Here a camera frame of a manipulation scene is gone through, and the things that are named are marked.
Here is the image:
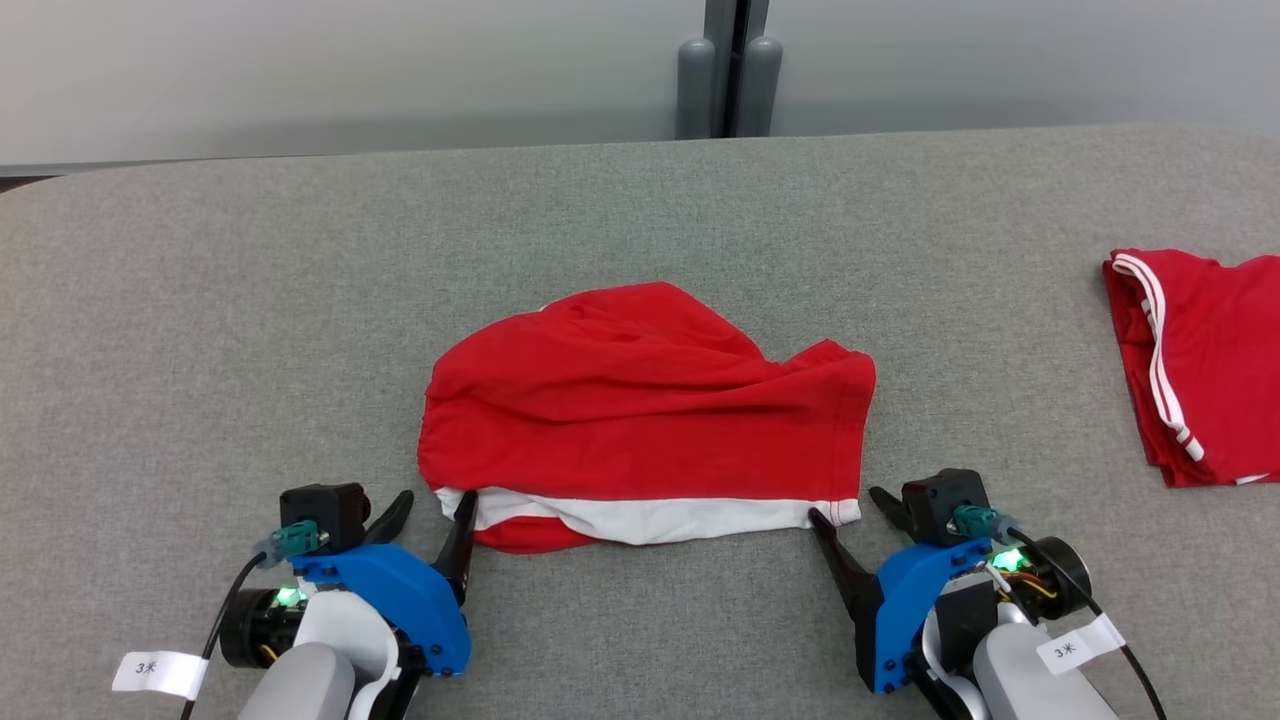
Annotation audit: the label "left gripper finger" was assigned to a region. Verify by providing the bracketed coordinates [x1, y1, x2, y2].
[432, 490, 479, 606]
[365, 490, 414, 546]

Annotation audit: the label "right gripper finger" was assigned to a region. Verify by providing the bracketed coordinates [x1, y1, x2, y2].
[808, 508, 886, 626]
[868, 487, 913, 536]

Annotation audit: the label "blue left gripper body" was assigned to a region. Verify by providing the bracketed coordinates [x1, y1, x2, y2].
[290, 543, 471, 677]

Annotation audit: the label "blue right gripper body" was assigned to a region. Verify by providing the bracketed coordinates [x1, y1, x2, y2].
[858, 540, 991, 696]

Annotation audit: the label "red shorts plain white waistband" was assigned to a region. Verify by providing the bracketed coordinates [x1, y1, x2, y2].
[417, 281, 878, 554]

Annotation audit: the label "red shorts striped white waistband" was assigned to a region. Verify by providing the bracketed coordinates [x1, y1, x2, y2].
[1103, 249, 1280, 489]

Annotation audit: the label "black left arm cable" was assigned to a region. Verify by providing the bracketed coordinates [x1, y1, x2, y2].
[180, 520, 323, 720]

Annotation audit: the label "white right cable label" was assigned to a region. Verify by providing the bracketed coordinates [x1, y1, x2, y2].
[1036, 613, 1127, 676]

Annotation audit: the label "white cable label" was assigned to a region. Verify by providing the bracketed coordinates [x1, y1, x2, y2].
[112, 650, 210, 701]
[1036, 613, 1127, 676]

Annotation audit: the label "white left cable label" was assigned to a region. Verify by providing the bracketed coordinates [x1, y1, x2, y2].
[112, 650, 210, 701]

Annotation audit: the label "grey metal partition post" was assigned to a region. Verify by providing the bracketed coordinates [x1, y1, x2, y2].
[677, 0, 784, 140]

